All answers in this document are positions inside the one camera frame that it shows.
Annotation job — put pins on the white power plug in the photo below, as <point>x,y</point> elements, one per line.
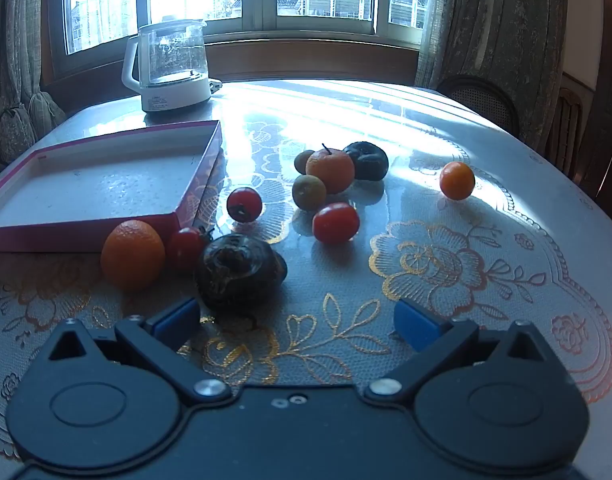
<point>215,86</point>

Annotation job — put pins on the dark wooden chair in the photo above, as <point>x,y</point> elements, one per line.
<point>568,125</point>

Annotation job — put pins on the red cherry tomato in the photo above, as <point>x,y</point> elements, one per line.
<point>336,222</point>
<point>244,204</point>

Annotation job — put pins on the orange tangerine with stem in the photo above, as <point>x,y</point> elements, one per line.
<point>330,170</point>

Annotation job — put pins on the cherry tomato with green calyx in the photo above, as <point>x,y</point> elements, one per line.
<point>183,250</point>

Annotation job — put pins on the white glass electric kettle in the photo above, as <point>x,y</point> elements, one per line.
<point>170,90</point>

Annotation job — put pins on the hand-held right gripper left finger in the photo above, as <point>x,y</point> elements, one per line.
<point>175,320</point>

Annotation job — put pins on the gold floral lace tablecloth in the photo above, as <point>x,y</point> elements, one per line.
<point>436,260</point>

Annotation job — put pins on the dark cane-back chair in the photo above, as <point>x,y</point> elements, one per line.
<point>478,100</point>

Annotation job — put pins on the pink shallow cardboard box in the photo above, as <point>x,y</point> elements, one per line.
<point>85,180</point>

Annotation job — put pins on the grey patterned curtain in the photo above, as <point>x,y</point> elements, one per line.
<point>496,35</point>
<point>15,60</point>

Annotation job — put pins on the large orange tangerine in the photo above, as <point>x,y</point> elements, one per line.
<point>132,255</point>

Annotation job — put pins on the larger green-brown round fruit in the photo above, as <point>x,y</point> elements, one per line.
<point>309,192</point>

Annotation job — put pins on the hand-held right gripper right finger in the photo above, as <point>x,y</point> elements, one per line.
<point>416,322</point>

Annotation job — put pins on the large framed window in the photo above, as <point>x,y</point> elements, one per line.
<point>258,5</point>

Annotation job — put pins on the wrinkled dark brown fruit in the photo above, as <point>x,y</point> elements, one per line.
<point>238,272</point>

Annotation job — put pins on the small smooth orange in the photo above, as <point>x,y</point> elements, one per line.
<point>457,180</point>

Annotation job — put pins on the smaller green-brown round fruit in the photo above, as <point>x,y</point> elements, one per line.
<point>302,161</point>

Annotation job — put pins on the dark purple plum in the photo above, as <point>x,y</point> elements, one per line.
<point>371,160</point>

